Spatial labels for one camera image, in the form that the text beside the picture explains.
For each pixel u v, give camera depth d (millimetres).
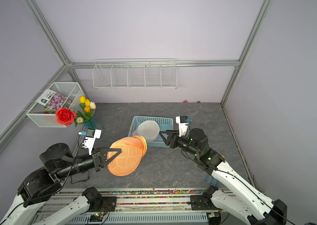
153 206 738
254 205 402
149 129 1001
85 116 817
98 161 462
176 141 593
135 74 992
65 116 654
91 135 483
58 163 393
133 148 588
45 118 751
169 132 604
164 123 1052
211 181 818
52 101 735
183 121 599
